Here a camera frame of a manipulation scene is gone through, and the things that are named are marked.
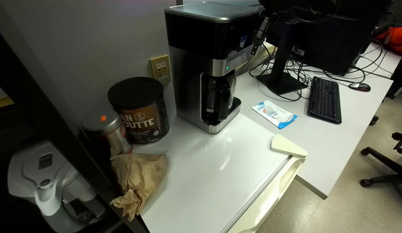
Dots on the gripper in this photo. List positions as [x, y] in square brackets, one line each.
[272, 5]

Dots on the black and silver coffeemaker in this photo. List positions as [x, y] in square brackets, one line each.
[200, 38]

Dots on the cream power strip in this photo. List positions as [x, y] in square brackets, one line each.
[262, 53]

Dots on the black computer monitor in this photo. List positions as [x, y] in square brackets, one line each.
[327, 42]

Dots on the glass coffee carafe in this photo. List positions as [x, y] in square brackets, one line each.
[218, 97]

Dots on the blue and white packet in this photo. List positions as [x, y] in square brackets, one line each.
[274, 114]

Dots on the black keyboard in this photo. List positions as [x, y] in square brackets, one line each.
[324, 99]

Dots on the cream wedge-shaped plastic piece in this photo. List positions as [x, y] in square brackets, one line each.
[286, 146]

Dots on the black computer mouse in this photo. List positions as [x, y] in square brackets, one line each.
[359, 86]

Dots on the large brown coffee can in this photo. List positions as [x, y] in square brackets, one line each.
[142, 113]

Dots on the orange fabric item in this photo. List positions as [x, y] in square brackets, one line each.
[396, 38]

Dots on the white mini fridge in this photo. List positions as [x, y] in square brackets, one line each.
[213, 174]

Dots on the white mini fridge door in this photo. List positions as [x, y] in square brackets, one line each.
[272, 197]

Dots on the small silver coffee can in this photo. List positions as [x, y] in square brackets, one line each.
[105, 129]

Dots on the black office chair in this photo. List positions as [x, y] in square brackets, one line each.
[387, 165]

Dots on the crumpled brown paper bag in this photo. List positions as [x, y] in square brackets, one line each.
[139, 178]

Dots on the white water filter pitcher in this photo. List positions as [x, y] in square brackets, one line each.
[48, 181]

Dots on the cream wall socket plate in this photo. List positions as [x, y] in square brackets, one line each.
[160, 68]

